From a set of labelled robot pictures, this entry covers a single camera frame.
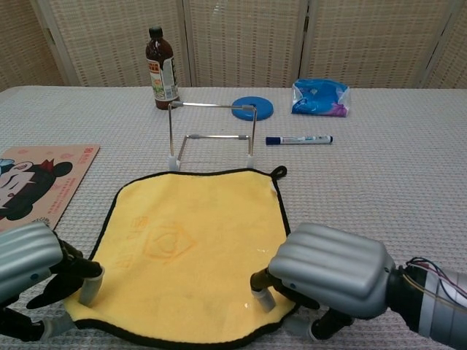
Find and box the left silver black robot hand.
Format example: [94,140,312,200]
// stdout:
[0,222,107,343]

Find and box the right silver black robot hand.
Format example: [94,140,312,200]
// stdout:
[250,222,397,342]

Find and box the yellow and black towel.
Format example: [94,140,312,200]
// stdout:
[63,165,323,350]

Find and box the cartoon print mouse pad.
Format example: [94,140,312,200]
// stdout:
[0,144,101,235]

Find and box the blue capped marker pen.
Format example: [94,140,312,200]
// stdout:
[264,134,334,147]

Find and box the blue plastic packet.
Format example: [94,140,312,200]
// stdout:
[290,77,352,119]

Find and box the blue round disc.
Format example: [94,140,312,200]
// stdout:
[231,95,277,122]

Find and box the dark sauce bottle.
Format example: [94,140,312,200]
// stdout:
[144,26,182,111]

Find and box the bamboo folding screen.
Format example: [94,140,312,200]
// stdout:
[0,0,467,93]

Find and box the metal wire rack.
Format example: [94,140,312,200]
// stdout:
[166,101,260,172]

